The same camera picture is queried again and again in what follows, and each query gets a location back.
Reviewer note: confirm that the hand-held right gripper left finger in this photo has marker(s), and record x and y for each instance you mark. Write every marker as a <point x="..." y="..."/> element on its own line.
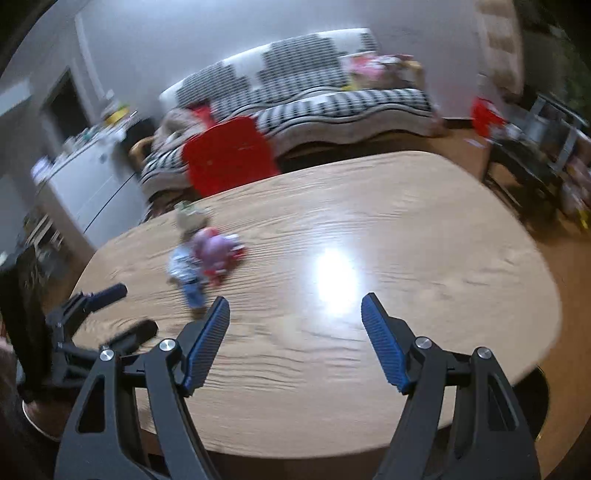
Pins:
<point x="207" y="346"/>

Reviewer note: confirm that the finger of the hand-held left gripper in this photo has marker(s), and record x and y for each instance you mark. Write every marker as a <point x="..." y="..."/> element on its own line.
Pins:
<point x="134" y="333"/>
<point x="108" y="294"/>

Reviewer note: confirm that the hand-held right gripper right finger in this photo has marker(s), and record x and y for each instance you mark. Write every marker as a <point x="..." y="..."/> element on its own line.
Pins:
<point x="383" y="346"/>

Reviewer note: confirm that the black waste bin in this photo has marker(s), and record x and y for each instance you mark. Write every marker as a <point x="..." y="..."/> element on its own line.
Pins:
<point x="23" y="323"/>

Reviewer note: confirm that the doll in blue jeans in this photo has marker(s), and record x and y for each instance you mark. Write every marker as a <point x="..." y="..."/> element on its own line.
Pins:
<point x="187" y="272"/>

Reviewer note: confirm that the pink plush toy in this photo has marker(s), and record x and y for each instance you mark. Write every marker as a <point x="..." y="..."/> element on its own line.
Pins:
<point x="214" y="249"/>

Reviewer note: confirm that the white cabinet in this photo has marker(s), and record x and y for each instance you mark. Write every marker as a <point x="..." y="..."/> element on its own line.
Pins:
<point x="101" y="184"/>

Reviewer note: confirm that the yellow box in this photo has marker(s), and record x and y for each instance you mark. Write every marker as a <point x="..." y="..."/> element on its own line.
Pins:
<point x="116" y="116"/>

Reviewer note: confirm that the beige clothes pile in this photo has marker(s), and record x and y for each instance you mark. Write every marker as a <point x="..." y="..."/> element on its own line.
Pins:
<point x="178" y="129"/>

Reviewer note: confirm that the red bear-shaped chair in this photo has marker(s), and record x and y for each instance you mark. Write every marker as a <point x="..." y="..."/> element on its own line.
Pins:
<point x="231" y="152"/>

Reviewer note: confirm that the red cloth item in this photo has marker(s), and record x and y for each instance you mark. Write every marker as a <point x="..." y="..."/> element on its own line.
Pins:
<point x="203" y="114"/>

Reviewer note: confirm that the black and white patterned sofa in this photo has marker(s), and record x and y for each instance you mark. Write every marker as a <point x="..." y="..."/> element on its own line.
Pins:
<point x="369" y="101"/>

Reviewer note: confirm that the red plastic bag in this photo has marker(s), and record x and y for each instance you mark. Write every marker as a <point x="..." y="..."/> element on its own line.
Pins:
<point x="487" y="115"/>

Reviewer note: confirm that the pink cartoon cushion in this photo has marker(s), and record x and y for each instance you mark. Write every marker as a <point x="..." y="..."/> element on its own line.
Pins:
<point x="374" y="69"/>

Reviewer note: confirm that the striped curtain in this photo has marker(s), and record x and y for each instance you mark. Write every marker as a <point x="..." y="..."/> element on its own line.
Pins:
<point x="501" y="41"/>

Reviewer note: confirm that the metal frame rack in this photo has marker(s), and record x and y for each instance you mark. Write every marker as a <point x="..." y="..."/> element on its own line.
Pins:
<point x="549" y="134"/>

